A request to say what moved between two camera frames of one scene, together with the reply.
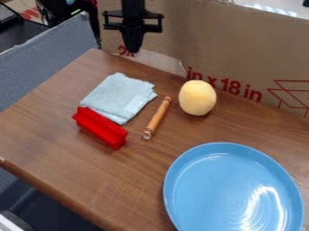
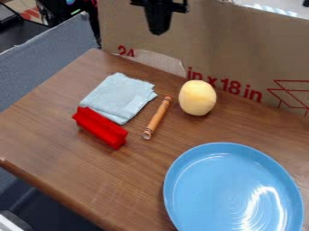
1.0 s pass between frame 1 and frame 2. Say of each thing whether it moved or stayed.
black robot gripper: moved
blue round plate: stayed
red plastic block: stayed
